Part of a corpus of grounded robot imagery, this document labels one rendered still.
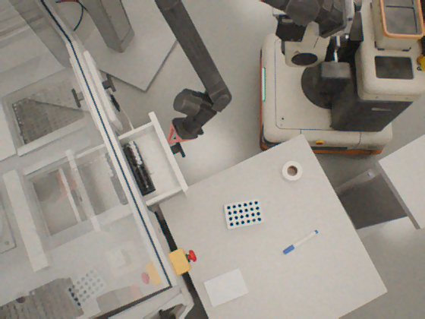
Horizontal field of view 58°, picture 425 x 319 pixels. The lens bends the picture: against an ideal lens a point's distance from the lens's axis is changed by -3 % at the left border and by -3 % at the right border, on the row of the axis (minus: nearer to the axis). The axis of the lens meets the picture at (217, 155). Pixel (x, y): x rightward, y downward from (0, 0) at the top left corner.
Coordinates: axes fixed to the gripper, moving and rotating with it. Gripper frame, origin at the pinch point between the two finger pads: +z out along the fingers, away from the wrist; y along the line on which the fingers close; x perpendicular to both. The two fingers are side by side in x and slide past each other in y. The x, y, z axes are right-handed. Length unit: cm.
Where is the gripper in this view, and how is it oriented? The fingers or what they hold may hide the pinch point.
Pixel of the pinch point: (173, 140)
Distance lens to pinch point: 131.0
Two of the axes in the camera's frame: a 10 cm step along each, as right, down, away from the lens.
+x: 4.3, 8.7, -2.5
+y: -6.5, 1.1, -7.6
